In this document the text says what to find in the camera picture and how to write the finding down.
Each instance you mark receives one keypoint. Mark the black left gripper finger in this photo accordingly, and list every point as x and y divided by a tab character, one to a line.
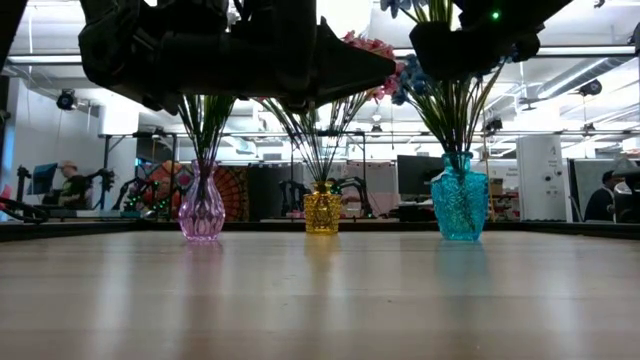
355	65

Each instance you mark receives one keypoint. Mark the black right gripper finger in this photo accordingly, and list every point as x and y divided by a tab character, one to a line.
450	50

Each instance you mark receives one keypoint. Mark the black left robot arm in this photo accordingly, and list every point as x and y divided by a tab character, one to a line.
10	25

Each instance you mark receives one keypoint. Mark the black background robot arm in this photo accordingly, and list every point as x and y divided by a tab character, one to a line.
102	177

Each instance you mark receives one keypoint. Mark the yellow glass vase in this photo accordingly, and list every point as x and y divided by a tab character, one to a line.
322	210

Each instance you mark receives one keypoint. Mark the purple glass vase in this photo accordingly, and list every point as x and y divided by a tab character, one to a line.
201	210

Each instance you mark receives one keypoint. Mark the blue glass vase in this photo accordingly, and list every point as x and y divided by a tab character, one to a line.
460	205

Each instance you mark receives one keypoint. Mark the black flat monitor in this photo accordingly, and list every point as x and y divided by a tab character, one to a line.
417	175

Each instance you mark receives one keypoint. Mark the colourful patterned tapestry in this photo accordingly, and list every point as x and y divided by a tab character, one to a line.
235	187

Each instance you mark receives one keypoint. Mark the black-legged high table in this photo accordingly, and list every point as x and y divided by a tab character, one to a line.
106	160

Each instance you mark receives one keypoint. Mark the person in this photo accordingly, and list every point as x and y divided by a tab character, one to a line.
602	200
74	187

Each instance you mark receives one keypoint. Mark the grey partition panel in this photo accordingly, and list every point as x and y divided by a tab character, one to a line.
590	180

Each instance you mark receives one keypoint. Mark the blue-lit monitor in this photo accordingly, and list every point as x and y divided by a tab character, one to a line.
42	179

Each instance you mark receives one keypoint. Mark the black ceiling-mounted camera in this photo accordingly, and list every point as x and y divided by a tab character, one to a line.
66	101
590	87
493	125

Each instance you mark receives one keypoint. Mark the black aluminium table frame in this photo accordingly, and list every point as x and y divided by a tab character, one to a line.
400	226

